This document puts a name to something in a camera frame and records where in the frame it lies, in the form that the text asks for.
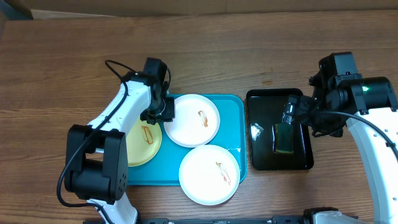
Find white plate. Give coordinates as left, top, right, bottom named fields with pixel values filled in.
left=178, top=145, right=240, bottom=206
left=164, top=94, right=221, bottom=147

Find green and yellow sponge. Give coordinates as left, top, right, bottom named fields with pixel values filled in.
left=273, top=123, right=294, bottom=154

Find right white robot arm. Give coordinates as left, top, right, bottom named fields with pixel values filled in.
left=282, top=52, right=397, bottom=223

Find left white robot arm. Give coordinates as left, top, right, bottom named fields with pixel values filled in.
left=57, top=58, right=175, bottom=223

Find black rectangular water tray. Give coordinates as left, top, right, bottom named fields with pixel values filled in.
left=246, top=88, right=314, bottom=170

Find teal plastic serving tray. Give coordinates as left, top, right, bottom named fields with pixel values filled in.
left=127, top=95, right=248, bottom=187

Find yellow-green round plate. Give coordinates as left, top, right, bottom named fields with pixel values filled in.
left=126, top=119, right=162, bottom=167

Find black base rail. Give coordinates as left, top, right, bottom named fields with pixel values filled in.
left=83, top=215, right=312, bottom=224

